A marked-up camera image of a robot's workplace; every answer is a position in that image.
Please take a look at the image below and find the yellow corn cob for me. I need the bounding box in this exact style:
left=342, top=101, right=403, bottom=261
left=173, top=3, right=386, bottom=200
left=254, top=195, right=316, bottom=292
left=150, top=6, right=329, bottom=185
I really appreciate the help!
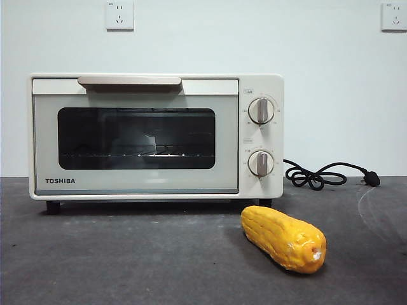
left=240, top=205, right=328, bottom=273

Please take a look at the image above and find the glass oven door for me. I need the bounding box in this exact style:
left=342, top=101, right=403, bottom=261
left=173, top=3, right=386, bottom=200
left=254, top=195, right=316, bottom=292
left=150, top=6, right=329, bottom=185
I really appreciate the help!
left=31, top=76, right=240, bottom=194

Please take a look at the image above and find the cream Toshiba toaster oven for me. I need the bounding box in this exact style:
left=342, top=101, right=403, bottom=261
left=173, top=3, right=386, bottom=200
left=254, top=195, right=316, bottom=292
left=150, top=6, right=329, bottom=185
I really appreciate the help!
left=28, top=72, right=285, bottom=214

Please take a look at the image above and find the cream timer knob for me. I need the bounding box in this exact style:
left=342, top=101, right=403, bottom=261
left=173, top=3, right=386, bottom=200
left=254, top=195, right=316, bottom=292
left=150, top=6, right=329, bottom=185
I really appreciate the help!
left=247, top=151, right=275, bottom=178

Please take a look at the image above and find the cream temperature knob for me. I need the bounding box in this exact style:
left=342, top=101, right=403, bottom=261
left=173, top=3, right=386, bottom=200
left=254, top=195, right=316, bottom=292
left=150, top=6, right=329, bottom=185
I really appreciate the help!
left=247, top=97, right=276, bottom=125

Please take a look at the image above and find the metal wire oven rack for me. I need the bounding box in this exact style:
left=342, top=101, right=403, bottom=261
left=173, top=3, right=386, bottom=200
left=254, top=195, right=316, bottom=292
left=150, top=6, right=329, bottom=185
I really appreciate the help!
left=59, top=152, right=214, bottom=159

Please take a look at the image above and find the white wall socket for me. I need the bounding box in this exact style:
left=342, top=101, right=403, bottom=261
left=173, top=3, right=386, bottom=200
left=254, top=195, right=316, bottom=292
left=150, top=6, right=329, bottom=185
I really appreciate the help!
left=381, top=2, right=407, bottom=32
left=106, top=0, right=135, bottom=32

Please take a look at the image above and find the black power cord with plug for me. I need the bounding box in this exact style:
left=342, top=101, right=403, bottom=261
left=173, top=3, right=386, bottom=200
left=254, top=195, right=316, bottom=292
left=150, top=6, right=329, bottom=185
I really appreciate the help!
left=282, top=158, right=382, bottom=191

